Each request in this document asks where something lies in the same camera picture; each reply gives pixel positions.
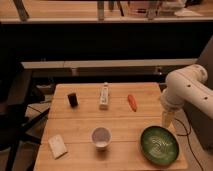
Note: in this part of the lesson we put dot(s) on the green ceramic plate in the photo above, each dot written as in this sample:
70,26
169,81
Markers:
159,146

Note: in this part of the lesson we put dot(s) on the orange carrot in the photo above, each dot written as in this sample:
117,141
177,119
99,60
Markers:
132,102

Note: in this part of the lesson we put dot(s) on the white paper cup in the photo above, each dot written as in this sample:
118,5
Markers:
101,138

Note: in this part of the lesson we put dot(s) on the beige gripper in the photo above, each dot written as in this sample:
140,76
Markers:
167,118

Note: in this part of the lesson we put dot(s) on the dark chair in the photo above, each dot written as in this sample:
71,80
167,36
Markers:
17,91

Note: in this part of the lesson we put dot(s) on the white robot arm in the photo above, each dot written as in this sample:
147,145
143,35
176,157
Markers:
186,84

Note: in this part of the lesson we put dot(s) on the white sponge pad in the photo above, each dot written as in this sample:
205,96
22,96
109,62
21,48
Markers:
57,146

